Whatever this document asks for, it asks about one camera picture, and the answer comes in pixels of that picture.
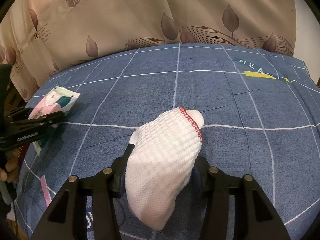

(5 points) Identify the beige leaf print curtain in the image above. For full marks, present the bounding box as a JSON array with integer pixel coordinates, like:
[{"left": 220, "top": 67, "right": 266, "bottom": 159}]
[
  {"left": 160, "top": 0, "right": 295, "bottom": 57},
  {"left": 0, "top": 0, "right": 167, "bottom": 103}
]

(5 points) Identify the white knitted glove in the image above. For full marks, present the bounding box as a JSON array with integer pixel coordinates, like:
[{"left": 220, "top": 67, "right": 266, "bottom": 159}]
[{"left": 125, "top": 107, "right": 204, "bottom": 230}]

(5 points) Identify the blue checked bed sheet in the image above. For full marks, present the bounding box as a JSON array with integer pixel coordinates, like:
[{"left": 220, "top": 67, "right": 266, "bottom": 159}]
[{"left": 14, "top": 43, "right": 320, "bottom": 240}]

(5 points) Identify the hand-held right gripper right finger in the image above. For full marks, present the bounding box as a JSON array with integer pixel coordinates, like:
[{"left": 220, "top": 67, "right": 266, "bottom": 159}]
[{"left": 192, "top": 156, "right": 292, "bottom": 240}]

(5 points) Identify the person's left hand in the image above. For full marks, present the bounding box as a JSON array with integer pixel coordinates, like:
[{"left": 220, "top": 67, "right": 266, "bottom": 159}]
[{"left": 0, "top": 152, "right": 23, "bottom": 183}]

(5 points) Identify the pink green tissue packet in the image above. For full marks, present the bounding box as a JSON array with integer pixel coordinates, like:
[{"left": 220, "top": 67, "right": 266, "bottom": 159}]
[{"left": 28, "top": 86, "right": 81, "bottom": 155}]

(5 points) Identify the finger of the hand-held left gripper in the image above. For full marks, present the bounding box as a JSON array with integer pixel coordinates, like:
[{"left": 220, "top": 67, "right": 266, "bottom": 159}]
[
  {"left": 6, "top": 107, "right": 34, "bottom": 122},
  {"left": 11, "top": 111, "right": 65, "bottom": 130}
]

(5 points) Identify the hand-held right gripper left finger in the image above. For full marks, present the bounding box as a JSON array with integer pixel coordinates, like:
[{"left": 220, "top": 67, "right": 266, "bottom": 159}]
[{"left": 30, "top": 142, "right": 137, "bottom": 240}]

